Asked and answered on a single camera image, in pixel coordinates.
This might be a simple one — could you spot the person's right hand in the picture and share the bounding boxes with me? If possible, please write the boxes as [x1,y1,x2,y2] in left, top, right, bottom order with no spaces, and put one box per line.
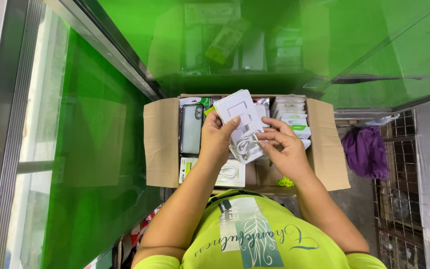
[256,117,313,182]

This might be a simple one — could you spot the person's left hand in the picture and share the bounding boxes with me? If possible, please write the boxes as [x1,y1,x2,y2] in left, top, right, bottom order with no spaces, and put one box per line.
[199,110,242,166]

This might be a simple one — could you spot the white charger cable package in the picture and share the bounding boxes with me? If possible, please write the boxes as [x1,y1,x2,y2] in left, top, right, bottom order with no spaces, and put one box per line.
[213,89,266,165]

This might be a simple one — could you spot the clear black-edged phone case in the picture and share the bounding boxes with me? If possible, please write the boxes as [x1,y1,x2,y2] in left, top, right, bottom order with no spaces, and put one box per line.
[179,104,205,156]

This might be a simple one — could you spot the small green plastic rings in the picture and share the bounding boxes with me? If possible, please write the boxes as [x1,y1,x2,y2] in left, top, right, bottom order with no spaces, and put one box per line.
[275,176,295,188]

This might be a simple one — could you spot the stack of white boxes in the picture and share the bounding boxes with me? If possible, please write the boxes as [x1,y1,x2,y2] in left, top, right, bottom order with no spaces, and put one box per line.
[270,96,312,150]

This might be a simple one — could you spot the white green-label packet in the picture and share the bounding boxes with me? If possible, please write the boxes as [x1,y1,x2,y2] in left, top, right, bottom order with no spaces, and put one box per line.
[179,97,215,116]

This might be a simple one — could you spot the brown cardboard box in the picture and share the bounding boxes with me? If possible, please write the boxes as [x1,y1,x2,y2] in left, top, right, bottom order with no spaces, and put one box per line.
[143,93,351,197]

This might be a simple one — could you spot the purple cloth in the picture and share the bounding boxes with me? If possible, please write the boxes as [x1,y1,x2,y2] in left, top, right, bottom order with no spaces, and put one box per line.
[341,126,390,181]

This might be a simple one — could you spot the person's yellow-green shirt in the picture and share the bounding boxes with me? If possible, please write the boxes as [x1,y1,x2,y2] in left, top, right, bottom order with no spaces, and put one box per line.
[133,189,388,269]

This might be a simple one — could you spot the white plastic bag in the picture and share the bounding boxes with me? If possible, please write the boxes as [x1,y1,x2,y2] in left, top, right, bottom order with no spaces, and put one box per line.
[362,114,401,127]

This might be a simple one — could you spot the green glass display cabinet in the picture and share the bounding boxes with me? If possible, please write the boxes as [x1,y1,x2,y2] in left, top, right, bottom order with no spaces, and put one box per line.
[0,0,430,269]

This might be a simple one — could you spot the heap of red packets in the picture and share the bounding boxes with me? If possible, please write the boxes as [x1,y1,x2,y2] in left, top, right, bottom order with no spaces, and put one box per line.
[120,207,162,269]

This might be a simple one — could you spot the white cable packet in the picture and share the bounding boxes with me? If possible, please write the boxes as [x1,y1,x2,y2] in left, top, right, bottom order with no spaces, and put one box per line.
[178,157,246,188]

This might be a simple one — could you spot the black lanyard strap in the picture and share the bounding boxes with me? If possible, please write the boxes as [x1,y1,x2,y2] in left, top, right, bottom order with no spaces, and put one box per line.
[205,190,265,214]

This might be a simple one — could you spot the wire mesh rack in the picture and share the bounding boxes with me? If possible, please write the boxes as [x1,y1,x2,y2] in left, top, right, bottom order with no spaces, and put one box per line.
[373,110,427,269]

